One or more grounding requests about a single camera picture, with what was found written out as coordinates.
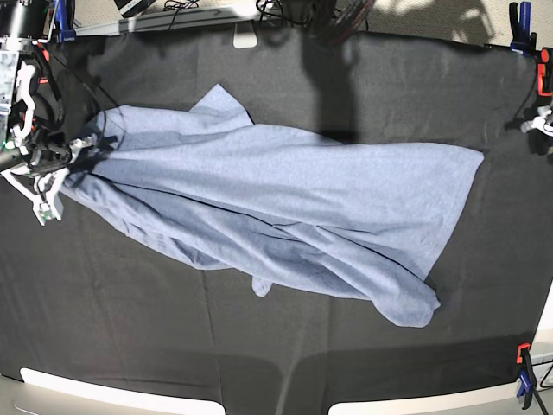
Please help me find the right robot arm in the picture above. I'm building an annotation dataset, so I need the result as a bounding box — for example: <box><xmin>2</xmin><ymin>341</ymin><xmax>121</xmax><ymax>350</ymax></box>
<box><xmin>1</xmin><ymin>1</ymin><xmax>99</xmax><ymax>223</ymax></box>

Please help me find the aluminium frame rail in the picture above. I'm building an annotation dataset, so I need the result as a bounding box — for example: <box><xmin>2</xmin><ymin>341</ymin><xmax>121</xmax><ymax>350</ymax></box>
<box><xmin>75</xmin><ymin>8</ymin><xmax>236</xmax><ymax>37</ymax></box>

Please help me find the orange black clamp far right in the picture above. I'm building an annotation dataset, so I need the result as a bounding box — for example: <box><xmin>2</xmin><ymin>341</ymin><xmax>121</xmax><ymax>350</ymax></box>
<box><xmin>537</xmin><ymin>48</ymin><xmax>552</xmax><ymax>97</ymax></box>

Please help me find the blue clamp far left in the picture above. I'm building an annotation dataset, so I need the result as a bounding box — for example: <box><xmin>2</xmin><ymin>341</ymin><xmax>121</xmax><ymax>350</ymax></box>
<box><xmin>51</xmin><ymin>0</ymin><xmax>77</xmax><ymax>43</ymax></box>

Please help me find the blue clamp far right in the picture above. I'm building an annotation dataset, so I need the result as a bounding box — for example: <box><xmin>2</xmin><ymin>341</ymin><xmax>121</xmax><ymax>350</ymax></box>
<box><xmin>509</xmin><ymin>1</ymin><xmax>537</xmax><ymax>56</ymax></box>

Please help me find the orange blue clamp near right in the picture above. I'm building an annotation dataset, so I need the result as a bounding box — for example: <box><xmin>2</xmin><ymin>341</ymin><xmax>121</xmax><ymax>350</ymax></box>
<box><xmin>516</xmin><ymin>342</ymin><xmax>537</xmax><ymax>410</ymax></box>

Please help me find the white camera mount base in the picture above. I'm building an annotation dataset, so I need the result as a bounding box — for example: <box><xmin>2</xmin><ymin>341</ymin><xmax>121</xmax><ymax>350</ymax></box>
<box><xmin>232</xmin><ymin>21</ymin><xmax>258</xmax><ymax>50</ymax></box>

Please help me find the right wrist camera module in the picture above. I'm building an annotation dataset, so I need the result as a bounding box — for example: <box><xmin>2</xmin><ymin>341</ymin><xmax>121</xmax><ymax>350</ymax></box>
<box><xmin>33</xmin><ymin>199</ymin><xmax>64</xmax><ymax>226</ymax></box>

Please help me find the red black cable bundle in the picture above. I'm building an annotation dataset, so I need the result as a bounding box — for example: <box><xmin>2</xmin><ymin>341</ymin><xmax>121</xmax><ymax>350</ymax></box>
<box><xmin>320</xmin><ymin>0</ymin><xmax>378</xmax><ymax>44</ymax></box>

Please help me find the black table cloth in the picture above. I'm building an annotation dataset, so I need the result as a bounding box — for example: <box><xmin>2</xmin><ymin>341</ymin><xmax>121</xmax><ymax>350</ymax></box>
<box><xmin>1</xmin><ymin>28</ymin><xmax>552</xmax><ymax>414</ymax></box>

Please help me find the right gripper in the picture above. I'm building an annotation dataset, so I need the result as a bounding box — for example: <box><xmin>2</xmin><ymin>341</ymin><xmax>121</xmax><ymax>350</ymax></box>
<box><xmin>1</xmin><ymin>133</ymin><xmax>98</xmax><ymax>210</ymax></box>

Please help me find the light blue t-shirt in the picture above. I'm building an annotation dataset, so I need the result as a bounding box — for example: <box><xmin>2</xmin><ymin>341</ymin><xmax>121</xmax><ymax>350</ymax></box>
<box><xmin>62</xmin><ymin>86</ymin><xmax>484</xmax><ymax>328</ymax></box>

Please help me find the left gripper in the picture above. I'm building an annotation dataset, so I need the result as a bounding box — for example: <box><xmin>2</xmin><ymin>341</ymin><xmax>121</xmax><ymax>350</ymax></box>
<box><xmin>520</xmin><ymin>105</ymin><xmax>553</xmax><ymax>137</ymax></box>

